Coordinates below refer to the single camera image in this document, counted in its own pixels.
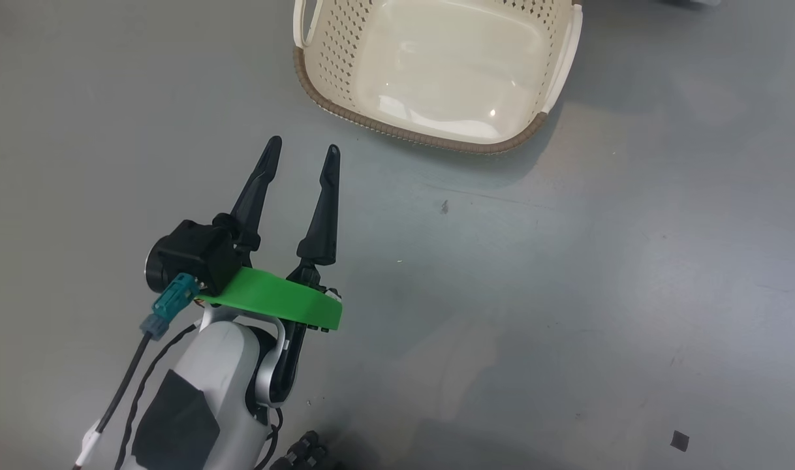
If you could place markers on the small black floor tape patch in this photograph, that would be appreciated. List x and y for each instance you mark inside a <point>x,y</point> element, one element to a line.
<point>679,441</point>

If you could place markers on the cream perforated laundry basket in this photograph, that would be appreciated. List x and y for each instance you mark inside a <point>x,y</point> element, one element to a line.
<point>436,65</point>

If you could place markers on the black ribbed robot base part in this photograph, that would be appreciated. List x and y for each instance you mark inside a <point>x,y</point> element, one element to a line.
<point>306,452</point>

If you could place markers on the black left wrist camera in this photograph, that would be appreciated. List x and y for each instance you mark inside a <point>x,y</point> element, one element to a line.
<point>195,258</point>

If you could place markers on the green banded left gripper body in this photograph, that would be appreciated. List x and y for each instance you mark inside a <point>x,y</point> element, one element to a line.
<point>273,297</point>

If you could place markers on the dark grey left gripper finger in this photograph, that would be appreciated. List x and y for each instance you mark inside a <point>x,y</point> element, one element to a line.
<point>324,215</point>
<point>257,189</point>

